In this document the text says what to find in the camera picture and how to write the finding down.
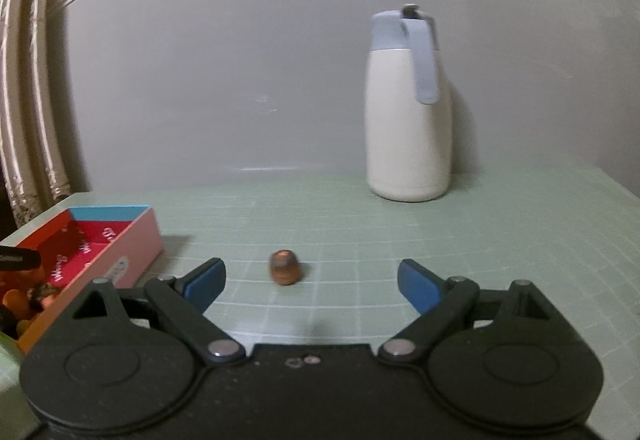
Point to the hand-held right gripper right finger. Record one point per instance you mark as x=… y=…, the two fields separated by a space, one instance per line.
x=417 y=287

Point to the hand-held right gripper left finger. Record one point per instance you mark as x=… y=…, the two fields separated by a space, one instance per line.
x=205 y=285

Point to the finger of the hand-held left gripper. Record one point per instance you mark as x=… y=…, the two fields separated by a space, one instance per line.
x=20 y=260

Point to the mandarin orange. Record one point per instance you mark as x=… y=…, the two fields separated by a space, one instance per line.
x=11 y=298

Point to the colourful cardboard box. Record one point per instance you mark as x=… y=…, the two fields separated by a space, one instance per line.
x=140 y=240

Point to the brown shrivelled fruit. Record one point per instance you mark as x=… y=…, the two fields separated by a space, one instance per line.
x=285 y=267

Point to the green checked tablecloth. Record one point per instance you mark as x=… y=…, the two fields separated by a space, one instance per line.
x=500 y=230

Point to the beige gold curtain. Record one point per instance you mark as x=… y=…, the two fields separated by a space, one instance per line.
x=30 y=120

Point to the cream thermos jug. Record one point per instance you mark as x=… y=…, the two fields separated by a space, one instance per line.
x=405 y=135

